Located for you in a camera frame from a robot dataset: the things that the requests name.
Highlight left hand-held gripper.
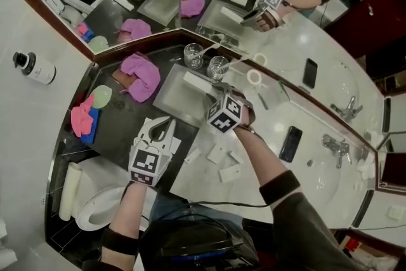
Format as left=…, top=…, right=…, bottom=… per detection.
left=128, top=116, right=177, bottom=187

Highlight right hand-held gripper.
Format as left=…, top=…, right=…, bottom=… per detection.
left=206, top=81, right=251, bottom=135

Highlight black forearm band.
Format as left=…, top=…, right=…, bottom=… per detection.
left=100, top=227, right=140, bottom=256
left=259, top=169, right=301, bottom=206

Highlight person's left forearm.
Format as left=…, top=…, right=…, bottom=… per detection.
left=107, top=182, right=150, bottom=251

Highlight person's right forearm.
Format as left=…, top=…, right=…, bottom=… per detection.
left=234, top=128, right=288, bottom=191

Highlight person's right hand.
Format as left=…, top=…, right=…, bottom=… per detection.
left=239, top=103, right=256, bottom=129

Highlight glass tumbler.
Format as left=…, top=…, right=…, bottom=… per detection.
left=183, top=43, right=204, bottom=70
left=207, top=55, right=230, bottom=82

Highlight white toilet paper roll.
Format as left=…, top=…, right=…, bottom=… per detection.
left=246, top=69, right=263, bottom=86

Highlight clear plastic tray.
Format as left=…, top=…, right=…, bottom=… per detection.
left=152, top=63, right=229, bottom=126

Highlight purple cloth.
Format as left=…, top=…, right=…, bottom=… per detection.
left=120, top=53, right=162, bottom=103

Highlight blue cloth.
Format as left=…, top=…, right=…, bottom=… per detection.
left=81, top=107, right=101, bottom=144

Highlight pale green round pad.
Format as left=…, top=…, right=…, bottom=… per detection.
left=90, top=85, right=113, bottom=110

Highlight brown cloth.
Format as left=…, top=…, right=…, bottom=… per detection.
left=112, top=68, right=139, bottom=89

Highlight person's blue jeans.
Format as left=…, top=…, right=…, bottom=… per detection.
left=148, top=193, right=245, bottom=232

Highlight black smartphone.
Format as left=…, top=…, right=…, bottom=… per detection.
left=278, top=126, right=303, bottom=164

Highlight cream paper roll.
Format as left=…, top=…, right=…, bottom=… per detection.
left=58, top=162, right=82, bottom=221

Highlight chrome faucet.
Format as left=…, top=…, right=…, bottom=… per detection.
left=320, top=133, right=352, bottom=169

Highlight white pump bottle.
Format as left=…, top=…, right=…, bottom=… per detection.
left=12, top=51, right=57, bottom=86

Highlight white sink basin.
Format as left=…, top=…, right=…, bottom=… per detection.
left=294, top=142, right=346, bottom=210

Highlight white folded towel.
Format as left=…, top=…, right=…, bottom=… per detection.
left=357, top=149, right=377, bottom=180

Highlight person's dark shirt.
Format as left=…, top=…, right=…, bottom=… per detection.
left=81, top=193, right=362, bottom=271

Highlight large wall mirror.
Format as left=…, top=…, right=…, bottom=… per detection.
left=179, top=0, right=406, bottom=153

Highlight black cable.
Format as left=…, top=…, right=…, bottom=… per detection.
left=190, top=196, right=270, bottom=209

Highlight black chest camera mount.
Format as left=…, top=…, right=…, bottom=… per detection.
left=160, top=236, right=245, bottom=271

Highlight white wall socket plate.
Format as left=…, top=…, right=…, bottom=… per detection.
left=385, top=204, right=402, bottom=220

